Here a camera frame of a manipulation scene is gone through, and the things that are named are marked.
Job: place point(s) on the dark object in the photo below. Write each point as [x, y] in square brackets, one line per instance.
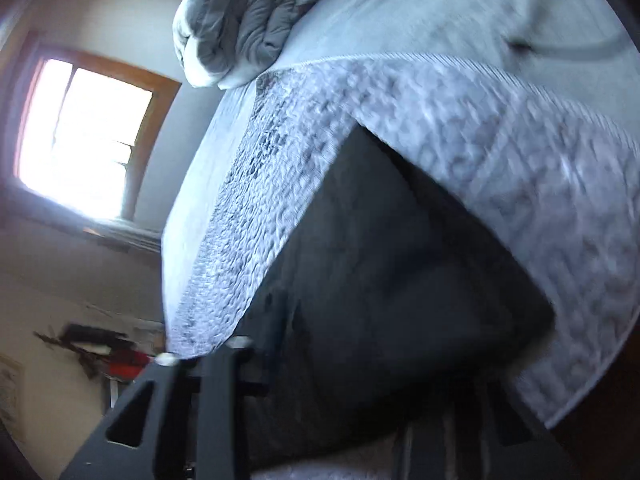
[85, 336]

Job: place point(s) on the white quilted mattress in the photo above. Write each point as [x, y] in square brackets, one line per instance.
[500, 125]

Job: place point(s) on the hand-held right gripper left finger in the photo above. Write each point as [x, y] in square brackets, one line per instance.
[220, 400]

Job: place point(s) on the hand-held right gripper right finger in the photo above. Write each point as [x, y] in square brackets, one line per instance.
[542, 465]

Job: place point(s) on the red object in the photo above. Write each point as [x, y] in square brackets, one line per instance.
[127, 364]

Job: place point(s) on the black jacket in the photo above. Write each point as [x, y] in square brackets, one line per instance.
[390, 270]

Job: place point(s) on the folded grey duvet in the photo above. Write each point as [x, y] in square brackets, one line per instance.
[250, 15]

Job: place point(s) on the wooden framed window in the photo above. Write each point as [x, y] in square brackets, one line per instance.
[85, 135]

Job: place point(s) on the white bed sheet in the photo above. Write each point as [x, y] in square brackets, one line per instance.
[425, 10]

